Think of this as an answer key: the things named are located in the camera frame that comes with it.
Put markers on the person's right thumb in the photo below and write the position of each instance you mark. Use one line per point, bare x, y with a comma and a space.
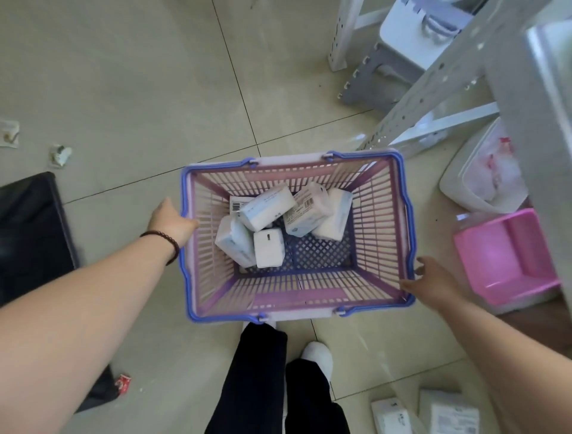
409, 285

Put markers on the crumpled paper scrap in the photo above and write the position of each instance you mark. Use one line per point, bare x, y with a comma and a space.
10, 134
60, 155

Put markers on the red crushed can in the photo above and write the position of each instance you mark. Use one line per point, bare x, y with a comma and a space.
123, 384

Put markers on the black bag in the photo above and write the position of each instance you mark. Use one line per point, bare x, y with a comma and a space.
31, 232

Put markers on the black trousers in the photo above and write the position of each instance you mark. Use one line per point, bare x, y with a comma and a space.
259, 384

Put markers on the person's left hand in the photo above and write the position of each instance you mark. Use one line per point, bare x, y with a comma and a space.
167, 223

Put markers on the grey white folding stool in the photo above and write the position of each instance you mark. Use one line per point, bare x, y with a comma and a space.
402, 40

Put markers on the pink plastic bin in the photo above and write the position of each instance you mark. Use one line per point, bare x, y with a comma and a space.
505, 255

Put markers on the person's left thumb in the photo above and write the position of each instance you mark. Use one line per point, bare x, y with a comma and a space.
188, 225

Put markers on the white tissue pack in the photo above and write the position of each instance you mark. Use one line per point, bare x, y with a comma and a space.
268, 208
306, 208
234, 243
335, 221
449, 413
391, 418
269, 248

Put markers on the person's left forearm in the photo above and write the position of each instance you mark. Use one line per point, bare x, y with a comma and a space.
67, 322

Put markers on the person's right forearm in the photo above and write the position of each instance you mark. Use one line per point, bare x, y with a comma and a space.
514, 371

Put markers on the white bin with plastic bag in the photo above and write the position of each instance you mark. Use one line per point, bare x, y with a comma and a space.
473, 179

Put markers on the white shoe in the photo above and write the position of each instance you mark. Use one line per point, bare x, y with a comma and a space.
318, 357

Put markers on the person's right hand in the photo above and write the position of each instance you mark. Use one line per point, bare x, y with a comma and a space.
433, 286

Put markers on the white metal shelf rack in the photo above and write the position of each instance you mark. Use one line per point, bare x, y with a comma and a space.
527, 111

